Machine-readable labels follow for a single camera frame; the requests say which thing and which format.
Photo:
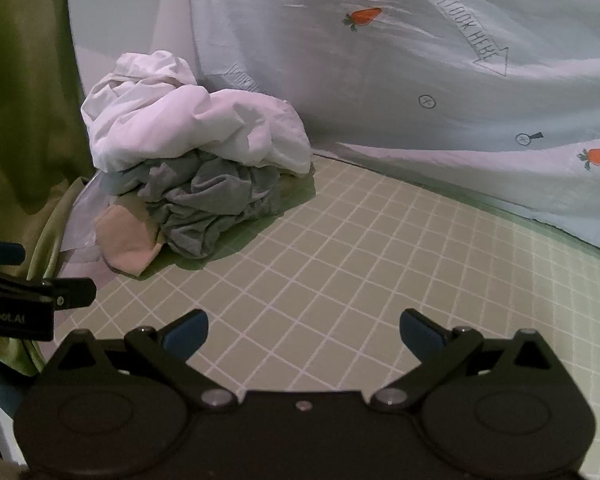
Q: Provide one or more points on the light blue carrot print blanket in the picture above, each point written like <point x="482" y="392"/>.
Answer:
<point x="380" y="85"/>

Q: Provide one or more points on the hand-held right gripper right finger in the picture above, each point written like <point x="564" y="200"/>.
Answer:
<point x="420" y="334"/>

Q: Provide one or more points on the white garment with grey print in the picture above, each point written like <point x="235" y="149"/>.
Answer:
<point x="180" y="120"/>

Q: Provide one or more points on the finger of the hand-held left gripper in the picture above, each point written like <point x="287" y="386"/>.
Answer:
<point x="0" y="254"/>
<point x="70" y="294"/>

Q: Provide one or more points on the green cloth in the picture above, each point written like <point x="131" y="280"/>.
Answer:
<point x="20" y="110"/>

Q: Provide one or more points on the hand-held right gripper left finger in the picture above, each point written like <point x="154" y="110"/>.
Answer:
<point x="190" y="334"/>

